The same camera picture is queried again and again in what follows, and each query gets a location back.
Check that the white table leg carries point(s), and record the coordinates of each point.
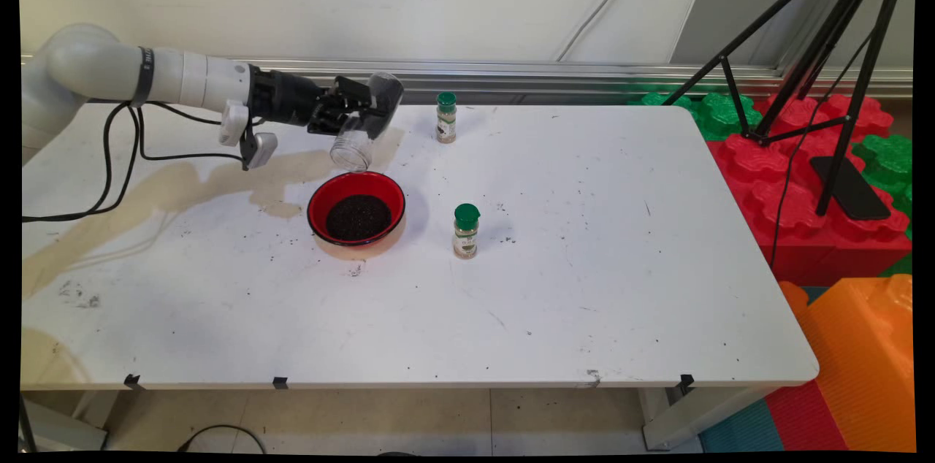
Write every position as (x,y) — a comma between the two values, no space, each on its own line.
(679,419)
(66,430)

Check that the black flat plate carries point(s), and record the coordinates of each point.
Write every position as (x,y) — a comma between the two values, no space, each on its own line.
(851,193)

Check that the black tripod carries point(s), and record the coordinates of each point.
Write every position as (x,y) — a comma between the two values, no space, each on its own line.
(868,69)

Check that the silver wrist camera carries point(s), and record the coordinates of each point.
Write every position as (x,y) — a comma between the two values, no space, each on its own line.
(261,149)

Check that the black seeds heap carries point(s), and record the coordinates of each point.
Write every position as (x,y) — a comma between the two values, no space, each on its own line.
(358,218)
(383,116)

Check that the orange foam block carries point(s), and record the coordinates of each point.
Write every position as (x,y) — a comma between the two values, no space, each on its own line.
(862,361)

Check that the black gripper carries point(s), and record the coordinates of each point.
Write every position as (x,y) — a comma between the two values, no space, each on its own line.
(285,98)

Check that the green foam block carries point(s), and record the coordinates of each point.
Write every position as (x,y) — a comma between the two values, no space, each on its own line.
(719,116)
(887,156)

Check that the black tape piece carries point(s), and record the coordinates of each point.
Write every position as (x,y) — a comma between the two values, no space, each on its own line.
(686,383)
(133,380)
(280,383)

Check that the red floor mat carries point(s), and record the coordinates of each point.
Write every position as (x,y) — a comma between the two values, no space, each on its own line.
(803,419)

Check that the clear plastic jar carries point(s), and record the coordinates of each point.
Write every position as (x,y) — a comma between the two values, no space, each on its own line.
(350,152)

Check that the aluminium wall rail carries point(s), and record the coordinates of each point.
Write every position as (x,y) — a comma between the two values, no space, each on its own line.
(548,76)

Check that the red bowl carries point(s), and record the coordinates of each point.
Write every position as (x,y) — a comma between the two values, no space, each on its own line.
(320,193)

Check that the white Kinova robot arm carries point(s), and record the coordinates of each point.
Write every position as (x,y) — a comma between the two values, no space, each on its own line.
(80,69)

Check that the green-capped spice bottle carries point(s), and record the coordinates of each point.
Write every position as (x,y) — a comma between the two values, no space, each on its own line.
(465,236)
(446,120)

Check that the teal floor mat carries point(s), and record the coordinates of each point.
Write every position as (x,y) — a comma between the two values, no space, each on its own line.
(745,430)

